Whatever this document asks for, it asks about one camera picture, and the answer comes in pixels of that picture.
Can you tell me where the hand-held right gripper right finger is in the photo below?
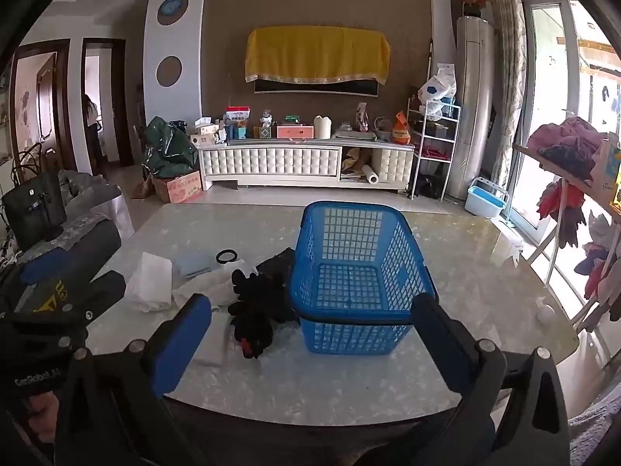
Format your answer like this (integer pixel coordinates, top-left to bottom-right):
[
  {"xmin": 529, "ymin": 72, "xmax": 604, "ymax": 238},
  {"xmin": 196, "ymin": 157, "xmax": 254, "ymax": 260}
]
[{"xmin": 410, "ymin": 294, "xmax": 571, "ymax": 466}]

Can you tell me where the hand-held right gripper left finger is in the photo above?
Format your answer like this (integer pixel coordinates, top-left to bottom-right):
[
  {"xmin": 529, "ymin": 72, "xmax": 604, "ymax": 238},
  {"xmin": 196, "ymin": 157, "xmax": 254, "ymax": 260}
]
[{"xmin": 54, "ymin": 294, "xmax": 214, "ymax": 466}]

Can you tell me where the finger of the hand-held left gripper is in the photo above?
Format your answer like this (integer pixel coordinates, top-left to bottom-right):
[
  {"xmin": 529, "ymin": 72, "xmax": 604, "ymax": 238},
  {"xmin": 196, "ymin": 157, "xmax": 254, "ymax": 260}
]
[
  {"xmin": 19, "ymin": 226, "xmax": 122, "ymax": 286},
  {"xmin": 29, "ymin": 271, "xmax": 128, "ymax": 323}
]

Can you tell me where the white textured towel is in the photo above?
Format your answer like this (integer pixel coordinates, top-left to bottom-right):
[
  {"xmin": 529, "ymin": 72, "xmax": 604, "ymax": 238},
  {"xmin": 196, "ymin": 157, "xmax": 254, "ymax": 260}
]
[{"xmin": 131, "ymin": 251, "xmax": 174, "ymax": 312}]

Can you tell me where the white gauze cloth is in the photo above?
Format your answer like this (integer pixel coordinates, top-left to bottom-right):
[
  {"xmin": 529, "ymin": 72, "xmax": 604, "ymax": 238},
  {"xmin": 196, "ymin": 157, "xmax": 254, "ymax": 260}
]
[{"xmin": 172, "ymin": 272, "xmax": 246, "ymax": 310}]

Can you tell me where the black glove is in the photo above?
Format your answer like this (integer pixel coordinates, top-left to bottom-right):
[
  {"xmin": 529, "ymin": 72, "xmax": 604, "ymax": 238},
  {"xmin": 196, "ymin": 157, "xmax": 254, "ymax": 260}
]
[
  {"xmin": 232, "ymin": 311, "xmax": 276, "ymax": 361},
  {"xmin": 228, "ymin": 268, "xmax": 298, "ymax": 323}
]

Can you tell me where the light blue cloth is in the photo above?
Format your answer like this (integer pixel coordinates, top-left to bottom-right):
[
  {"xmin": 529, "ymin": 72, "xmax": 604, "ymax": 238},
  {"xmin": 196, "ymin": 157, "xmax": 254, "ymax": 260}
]
[{"xmin": 173, "ymin": 251, "xmax": 219, "ymax": 280}]

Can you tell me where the blue plastic basket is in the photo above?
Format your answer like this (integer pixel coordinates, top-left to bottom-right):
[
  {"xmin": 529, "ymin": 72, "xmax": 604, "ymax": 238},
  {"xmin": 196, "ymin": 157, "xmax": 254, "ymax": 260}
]
[{"xmin": 290, "ymin": 200, "xmax": 439, "ymax": 356}]

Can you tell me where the dark cloth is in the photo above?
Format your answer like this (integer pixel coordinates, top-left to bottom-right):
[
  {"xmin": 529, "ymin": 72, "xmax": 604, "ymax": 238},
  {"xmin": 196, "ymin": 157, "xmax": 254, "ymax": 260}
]
[{"xmin": 255, "ymin": 247, "xmax": 298, "ymax": 283}]

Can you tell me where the black handbag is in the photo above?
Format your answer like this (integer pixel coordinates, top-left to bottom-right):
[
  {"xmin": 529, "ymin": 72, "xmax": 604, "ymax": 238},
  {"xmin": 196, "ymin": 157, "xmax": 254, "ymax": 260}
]
[{"xmin": 2, "ymin": 153, "xmax": 68, "ymax": 241}]

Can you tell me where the grey patterned fabric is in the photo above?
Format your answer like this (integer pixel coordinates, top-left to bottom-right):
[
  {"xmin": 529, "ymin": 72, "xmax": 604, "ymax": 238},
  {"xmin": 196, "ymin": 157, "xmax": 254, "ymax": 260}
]
[{"xmin": 61, "ymin": 170, "xmax": 134, "ymax": 248}]

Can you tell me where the printed cardboard box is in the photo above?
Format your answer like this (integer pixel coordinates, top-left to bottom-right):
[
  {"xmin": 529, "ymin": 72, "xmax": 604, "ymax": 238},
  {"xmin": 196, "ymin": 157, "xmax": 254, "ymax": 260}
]
[{"xmin": 153, "ymin": 171, "xmax": 203, "ymax": 203}]

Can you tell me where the blue and white plastic box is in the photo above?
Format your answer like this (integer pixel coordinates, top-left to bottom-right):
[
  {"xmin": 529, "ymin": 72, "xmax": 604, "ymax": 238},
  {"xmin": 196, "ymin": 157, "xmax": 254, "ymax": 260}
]
[{"xmin": 466, "ymin": 177, "xmax": 510, "ymax": 218}]

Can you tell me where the green plastic bag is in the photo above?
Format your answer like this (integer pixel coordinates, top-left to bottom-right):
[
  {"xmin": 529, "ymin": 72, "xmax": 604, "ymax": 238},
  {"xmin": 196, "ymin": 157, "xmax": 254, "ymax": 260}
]
[{"xmin": 142, "ymin": 116, "xmax": 199, "ymax": 179}]

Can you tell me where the brown wooden door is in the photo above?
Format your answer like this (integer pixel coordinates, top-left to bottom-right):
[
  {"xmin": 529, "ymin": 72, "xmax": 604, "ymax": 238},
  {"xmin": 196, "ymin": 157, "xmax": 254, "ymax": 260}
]
[{"xmin": 10, "ymin": 39, "xmax": 73, "ymax": 170}]

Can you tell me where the grey knit blanket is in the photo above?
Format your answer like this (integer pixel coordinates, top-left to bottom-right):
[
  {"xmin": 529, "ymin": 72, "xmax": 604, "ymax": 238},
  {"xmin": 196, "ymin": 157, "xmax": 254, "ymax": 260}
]
[{"xmin": 567, "ymin": 393, "xmax": 621, "ymax": 466}]

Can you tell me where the red garment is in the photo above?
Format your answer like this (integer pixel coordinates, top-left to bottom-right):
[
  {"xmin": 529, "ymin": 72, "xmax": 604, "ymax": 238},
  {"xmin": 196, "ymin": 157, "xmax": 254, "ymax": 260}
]
[{"xmin": 536, "ymin": 179, "xmax": 588, "ymax": 248}]

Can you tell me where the white tufted television cabinet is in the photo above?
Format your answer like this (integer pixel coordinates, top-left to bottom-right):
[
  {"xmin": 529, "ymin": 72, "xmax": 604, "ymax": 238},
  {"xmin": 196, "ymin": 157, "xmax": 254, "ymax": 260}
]
[{"xmin": 198, "ymin": 137, "xmax": 415, "ymax": 191}]

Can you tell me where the wooden clothes rack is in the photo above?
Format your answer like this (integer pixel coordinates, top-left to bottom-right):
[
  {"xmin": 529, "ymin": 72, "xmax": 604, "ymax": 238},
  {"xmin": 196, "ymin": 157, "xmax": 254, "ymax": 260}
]
[{"xmin": 512, "ymin": 143, "xmax": 621, "ymax": 333}]

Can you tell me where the white metal rack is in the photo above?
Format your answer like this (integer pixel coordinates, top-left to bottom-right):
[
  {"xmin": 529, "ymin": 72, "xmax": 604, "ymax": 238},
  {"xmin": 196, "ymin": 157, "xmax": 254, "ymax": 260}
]
[{"xmin": 408, "ymin": 97, "xmax": 461, "ymax": 201}]

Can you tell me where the orange bag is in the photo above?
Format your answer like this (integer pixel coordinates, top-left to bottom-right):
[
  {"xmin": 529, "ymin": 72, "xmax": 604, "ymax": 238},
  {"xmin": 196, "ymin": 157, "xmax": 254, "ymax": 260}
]
[{"xmin": 390, "ymin": 111, "xmax": 413, "ymax": 145}]

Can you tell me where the white standing air conditioner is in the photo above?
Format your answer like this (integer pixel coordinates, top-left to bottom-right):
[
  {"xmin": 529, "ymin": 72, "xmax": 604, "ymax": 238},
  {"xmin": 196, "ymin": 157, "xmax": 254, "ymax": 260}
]
[{"xmin": 446, "ymin": 16, "xmax": 496, "ymax": 201}]

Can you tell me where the pile of purple clothes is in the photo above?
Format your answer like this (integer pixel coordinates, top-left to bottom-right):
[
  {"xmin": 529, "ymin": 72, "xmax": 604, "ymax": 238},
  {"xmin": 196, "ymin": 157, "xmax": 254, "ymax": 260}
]
[{"xmin": 526, "ymin": 116, "xmax": 609, "ymax": 178}]

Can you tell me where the white and blue bag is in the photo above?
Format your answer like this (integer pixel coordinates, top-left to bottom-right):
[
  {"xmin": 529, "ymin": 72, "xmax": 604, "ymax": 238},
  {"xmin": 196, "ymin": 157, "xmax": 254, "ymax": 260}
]
[{"xmin": 418, "ymin": 63, "xmax": 458, "ymax": 120}]

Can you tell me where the glass sliding door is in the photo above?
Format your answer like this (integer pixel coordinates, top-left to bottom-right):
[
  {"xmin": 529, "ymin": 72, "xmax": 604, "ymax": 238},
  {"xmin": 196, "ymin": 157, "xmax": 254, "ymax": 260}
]
[{"xmin": 521, "ymin": 0, "xmax": 583, "ymax": 243}]

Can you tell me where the patterned curtain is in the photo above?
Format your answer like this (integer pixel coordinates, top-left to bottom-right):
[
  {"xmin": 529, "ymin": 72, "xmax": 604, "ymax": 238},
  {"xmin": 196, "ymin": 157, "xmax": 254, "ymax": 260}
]
[{"xmin": 486, "ymin": 0, "xmax": 527, "ymax": 185}]

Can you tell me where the round brown wall decoration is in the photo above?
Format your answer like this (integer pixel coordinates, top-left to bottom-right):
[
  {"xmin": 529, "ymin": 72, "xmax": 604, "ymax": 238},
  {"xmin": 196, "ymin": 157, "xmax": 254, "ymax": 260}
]
[{"xmin": 156, "ymin": 56, "xmax": 183, "ymax": 87}]

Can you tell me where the round blue wall decoration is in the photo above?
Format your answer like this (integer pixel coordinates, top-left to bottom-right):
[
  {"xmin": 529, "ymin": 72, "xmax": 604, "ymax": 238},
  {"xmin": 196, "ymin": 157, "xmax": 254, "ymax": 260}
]
[{"xmin": 156, "ymin": 0, "xmax": 189, "ymax": 26}]

